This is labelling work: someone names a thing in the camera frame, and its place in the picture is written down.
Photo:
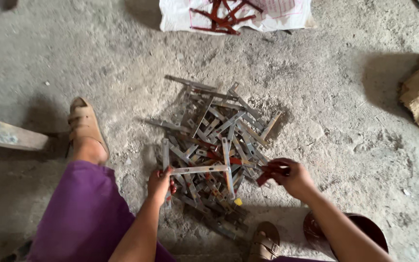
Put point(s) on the red painted metal piece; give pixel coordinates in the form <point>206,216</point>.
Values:
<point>262,179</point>

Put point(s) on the pile of grey metal brackets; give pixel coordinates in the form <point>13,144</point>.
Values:
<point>213,123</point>

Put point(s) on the purple trousers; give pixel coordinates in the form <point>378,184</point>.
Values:
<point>82,218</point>

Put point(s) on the tan sandal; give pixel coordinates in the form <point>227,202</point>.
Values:
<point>84,122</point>
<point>264,243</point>

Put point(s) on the heap of red painted brackets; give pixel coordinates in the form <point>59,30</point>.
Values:
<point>216,20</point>

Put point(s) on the person's right hand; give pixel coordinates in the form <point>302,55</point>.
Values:
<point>295,180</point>

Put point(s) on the person's right fingers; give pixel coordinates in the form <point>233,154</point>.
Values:
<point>276,169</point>

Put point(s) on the bare metal bracket frame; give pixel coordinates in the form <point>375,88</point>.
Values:
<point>198,169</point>

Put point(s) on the white woven sack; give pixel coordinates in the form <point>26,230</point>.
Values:
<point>286,14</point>

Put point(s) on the tan right sandal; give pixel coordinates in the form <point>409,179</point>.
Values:
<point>264,243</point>

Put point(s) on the person's left hand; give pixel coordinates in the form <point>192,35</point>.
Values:
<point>158,187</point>

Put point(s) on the small yellow scrap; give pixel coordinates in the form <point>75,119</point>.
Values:
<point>238,201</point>

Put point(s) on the person's left fingers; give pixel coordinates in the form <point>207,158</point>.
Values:
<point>166,172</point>

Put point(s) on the worn wooden plank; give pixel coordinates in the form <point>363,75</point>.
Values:
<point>2,134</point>

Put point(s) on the dark red paint pot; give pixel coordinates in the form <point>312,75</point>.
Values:
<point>367,227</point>

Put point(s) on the tan left sandal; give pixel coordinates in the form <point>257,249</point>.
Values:
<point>84,122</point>

